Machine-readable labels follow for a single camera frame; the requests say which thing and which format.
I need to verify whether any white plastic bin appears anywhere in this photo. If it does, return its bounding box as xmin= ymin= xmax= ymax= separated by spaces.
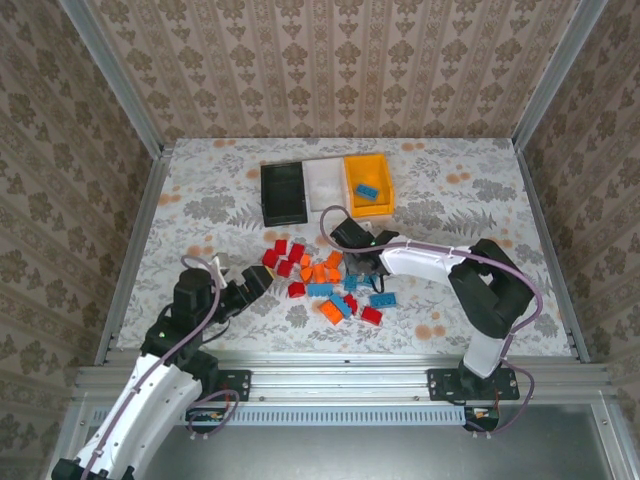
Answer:
xmin=302 ymin=157 xmax=351 ymax=214

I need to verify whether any yellow plastic bin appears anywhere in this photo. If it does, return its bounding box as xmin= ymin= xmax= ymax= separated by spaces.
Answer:
xmin=342 ymin=153 xmax=396 ymax=221

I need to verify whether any black plastic bin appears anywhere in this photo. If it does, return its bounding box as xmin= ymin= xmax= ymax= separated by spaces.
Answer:
xmin=259 ymin=160 xmax=310 ymax=229

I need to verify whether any floral table covering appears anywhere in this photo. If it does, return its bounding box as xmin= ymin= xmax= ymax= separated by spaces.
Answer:
xmin=115 ymin=137 xmax=575 ymax=357

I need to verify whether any grey metal panel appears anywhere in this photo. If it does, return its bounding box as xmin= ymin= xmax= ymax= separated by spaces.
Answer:
xmin=47 ymin=402 xmax=640 ymax=480

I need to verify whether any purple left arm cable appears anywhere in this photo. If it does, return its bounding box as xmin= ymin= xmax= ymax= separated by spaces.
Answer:
xmin=74 ymin=254 xmax=239 ymax=480

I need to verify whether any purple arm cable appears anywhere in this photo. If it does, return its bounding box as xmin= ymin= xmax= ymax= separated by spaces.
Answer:
xmin=319 ymin=204 xmax=545 ymax=436
xmin=74 ymin=254 xmax=239 ymax=480

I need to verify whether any aluminium table side rail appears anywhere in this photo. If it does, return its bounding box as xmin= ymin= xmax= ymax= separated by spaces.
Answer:
xmin=513 ymin=144 xmax=592 ymax=364
xmin=94 ymin=143 xmax=175 ymax=365

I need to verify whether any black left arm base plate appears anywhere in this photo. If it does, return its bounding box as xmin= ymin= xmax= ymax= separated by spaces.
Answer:
xmin=197 ymin=368 xmax=252 ymax=403

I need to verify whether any aluminium mounting rail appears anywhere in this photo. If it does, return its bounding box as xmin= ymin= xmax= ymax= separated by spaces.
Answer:
xmin=74 ymin=349 xmax=614 ymax=401

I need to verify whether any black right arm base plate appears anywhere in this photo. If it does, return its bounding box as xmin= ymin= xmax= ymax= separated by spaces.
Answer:
xmin=427 ymin=367 xmax=521 ymax=403

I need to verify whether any small wired connector board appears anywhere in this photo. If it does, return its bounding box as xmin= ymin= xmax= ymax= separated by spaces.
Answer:
xmin=463 ymin=405 xmax=501 ymax=434
xmin=185 ymin=407 xmax=226 ymax=435

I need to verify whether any grey slotted cable duct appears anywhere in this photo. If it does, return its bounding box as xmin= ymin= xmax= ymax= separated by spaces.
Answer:
xmin=92 ymin=405 xmax=469 ymax=426

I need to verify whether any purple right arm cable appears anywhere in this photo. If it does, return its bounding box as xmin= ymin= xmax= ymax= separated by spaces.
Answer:
xmin=319 ymin=204 xmax=545 ymax=436

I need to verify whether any aluminium frame post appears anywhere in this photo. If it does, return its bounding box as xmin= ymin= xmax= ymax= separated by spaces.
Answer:
xmin=58 ymin=0 xmax=166 ymax=159
xmin=510 ymin=0 xmax=611 ymax=154

